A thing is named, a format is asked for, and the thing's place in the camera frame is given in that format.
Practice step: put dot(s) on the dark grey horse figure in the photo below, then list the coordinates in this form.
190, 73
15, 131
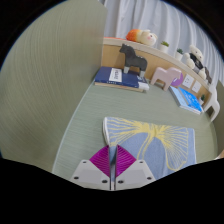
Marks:
133, 59

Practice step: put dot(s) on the white teddy bear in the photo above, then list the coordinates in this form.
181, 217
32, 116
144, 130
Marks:
196, 60

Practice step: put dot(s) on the blue towel with yellow pattern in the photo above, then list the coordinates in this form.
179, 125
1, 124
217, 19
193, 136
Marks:
156, 146

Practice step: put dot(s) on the dark blue book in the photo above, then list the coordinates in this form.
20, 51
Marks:
116, 78

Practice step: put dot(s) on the white wall socket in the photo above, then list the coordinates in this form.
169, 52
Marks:
188, 81
196, 86

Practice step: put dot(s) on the white curtain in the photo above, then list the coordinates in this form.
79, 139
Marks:
173, 23

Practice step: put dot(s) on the small potted plant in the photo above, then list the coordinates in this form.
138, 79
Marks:
164, 46
180, 55

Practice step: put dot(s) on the wooden desk back shelf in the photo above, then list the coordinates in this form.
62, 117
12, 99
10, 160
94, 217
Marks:
111, 55

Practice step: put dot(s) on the orange and white plush toy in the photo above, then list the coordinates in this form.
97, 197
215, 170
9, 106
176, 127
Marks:
141, 36

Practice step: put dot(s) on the purple round tag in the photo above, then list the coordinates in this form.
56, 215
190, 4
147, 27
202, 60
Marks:
179, 80

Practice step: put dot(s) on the tiny potted plant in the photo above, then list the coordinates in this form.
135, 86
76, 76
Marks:
202, 99

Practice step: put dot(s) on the green desk divider panel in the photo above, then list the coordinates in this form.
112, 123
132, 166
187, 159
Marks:
46, 86

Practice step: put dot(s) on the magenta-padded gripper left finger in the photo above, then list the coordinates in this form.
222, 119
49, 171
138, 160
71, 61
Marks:
96, 175

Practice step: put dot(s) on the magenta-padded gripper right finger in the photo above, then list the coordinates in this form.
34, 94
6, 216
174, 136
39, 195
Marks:
131, 175

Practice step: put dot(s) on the bright blue book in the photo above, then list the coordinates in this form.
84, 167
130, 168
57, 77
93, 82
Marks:
193, 101

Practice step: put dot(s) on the pink horse figure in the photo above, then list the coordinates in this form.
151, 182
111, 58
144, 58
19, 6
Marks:
165, 77

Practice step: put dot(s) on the small black horse figure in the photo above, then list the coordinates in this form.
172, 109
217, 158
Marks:
208, 75

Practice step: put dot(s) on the white horse figure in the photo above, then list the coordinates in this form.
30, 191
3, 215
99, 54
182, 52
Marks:
212, 105

